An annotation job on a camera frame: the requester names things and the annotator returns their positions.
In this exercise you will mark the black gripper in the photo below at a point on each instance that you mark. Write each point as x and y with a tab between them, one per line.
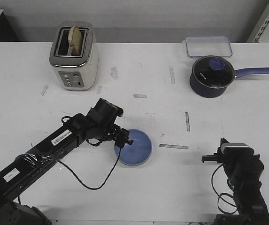
243	163
103	128

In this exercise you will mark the blue bowl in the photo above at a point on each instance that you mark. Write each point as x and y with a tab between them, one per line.
140	150

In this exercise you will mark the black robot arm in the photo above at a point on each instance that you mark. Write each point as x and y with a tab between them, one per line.
30	166
249	203

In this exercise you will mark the dark blue saucepan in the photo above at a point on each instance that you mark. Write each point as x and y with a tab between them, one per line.
212	93

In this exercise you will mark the glass pot lid blue knob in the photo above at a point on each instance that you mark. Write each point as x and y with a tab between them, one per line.
213	72

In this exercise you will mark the cream and chrome toaster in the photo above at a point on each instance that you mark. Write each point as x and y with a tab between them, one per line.
75	73

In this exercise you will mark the clear plastic container blue rim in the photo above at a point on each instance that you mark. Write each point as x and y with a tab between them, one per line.
199	46

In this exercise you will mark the slice of toast bread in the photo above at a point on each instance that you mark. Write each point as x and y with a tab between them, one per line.
75	40

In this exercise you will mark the white slotted metal shelf upright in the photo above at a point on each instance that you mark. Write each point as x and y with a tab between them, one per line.
264	21

